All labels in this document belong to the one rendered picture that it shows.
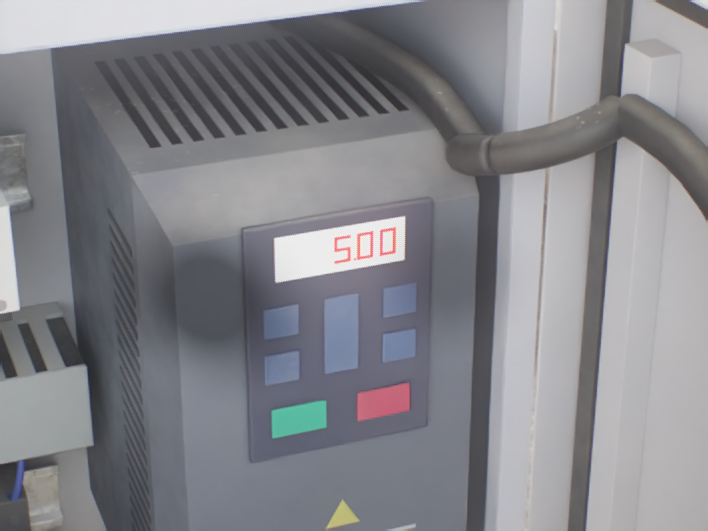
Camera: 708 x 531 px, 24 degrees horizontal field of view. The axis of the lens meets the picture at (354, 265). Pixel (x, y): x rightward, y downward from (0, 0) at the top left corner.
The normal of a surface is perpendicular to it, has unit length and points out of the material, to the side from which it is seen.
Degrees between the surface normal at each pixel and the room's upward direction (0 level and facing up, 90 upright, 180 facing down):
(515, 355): 90
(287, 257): 90
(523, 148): 66
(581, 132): 57
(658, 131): 45
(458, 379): 90
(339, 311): 90
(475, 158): 80
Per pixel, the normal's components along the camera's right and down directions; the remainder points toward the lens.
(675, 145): -0.54, -0.38
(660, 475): -0.90, 0.20
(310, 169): 0.14, -0.61
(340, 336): 0.35, 0.44
